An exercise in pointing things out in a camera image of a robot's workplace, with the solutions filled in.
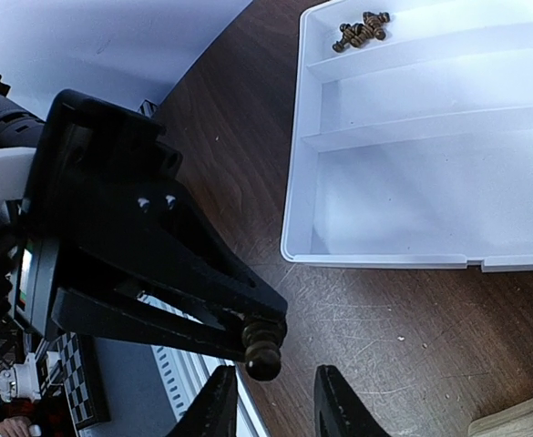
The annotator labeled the dark pawn from tray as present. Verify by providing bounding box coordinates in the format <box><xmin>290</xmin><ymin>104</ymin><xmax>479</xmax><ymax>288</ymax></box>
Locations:
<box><xmin>241</xmin><ymin>319</ymin><xmax>287</xmax><ymax>381</ymax></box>

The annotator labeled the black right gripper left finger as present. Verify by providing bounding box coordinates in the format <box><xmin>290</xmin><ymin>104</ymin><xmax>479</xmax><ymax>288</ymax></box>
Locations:
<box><xmin>168</xmin><ymin>365</ymin><xmax>238</xmax><ymax>437</ymax></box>

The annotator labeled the dark chess piece small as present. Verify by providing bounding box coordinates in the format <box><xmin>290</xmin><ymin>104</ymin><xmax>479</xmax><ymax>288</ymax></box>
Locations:
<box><xmin>332</xmin><ymin>23</ymin><xmax>374</xmax><ymax>53</ymax></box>

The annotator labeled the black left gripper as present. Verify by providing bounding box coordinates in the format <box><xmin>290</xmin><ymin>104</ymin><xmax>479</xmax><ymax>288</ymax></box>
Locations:
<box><xmin>17</xmin><ymin>89</ymin><xmax>288</xmax><ymax>362</ymax></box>

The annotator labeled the dark chess piece lower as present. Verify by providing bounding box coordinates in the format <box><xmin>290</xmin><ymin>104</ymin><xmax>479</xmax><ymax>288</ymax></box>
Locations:
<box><xmin>363</xmin><ymin>11</ymin><xmax>390</xmax><ymax>40</ymax></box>

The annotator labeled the wooden chessboard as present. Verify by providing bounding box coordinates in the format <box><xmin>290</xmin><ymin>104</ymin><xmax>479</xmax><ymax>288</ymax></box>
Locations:
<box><xmin>467</xmin><ymin>398</ymin><xmax>533</xmax><ymax>437</ymax></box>

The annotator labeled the aluminium front rail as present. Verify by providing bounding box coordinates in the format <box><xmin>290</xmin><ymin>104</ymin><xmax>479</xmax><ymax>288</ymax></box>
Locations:
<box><xmin>147</xmin><ymin>290</ymin><xmax>272</xmax><ymax>437</ymax></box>

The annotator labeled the white plastic compartment tray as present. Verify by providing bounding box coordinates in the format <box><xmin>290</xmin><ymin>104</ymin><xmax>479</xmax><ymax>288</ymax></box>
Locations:
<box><xmin>281</xmin><ymin>1</ymin><xmax>533</xmax><ymax>272</ymax></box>

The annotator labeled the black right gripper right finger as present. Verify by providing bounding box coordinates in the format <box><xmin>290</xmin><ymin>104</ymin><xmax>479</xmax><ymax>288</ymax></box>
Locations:
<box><xmin>313</xmin><ymin>365</ymin><xmax>390</xmax><ymax>437</ymax></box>

